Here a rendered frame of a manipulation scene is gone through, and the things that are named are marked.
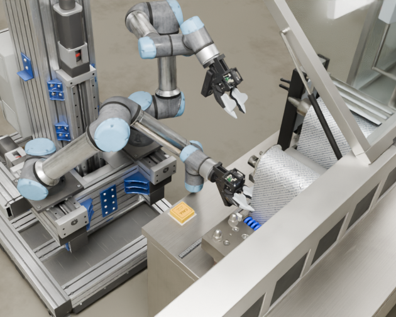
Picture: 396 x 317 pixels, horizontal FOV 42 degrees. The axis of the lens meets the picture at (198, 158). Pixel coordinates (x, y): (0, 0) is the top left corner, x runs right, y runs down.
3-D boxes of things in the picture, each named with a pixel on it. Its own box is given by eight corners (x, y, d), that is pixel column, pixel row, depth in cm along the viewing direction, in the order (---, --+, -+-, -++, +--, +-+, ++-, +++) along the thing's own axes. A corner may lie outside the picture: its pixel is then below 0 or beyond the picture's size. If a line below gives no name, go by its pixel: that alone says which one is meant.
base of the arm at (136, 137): (117, 134, 247) (116, 118, 240) (143, 122, 255) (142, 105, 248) (136, 151, 239) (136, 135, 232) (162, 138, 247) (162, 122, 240)
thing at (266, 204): (248, 216, 189) (255, 180, 176) (300, 254, 177) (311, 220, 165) (247, 216, 188) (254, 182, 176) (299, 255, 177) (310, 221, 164)
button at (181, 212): (181, 204, 206) (182, 200, 205) (194, 214, 203) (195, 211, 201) (169, 214, 203) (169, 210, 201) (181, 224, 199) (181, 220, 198)
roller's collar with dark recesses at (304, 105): (305, 108, 190) (308, 94, 186) (319, 116, 187) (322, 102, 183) (295, 116, 187) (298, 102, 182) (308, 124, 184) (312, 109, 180)
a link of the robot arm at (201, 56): (191, 57, 175) (208, 49, 180) (198, 69, 176) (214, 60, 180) (202, 48, 169) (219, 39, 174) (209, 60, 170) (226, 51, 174)
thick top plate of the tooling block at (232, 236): (231, 223, 192) (232, 212, 188) (319, 292, 173) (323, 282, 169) (200, 247, 183) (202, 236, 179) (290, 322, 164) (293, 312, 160)
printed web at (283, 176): (304, 185, 217) (332, 87, 182) (351, 217, 206) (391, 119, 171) (244, 236, 196) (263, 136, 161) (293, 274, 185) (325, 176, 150)
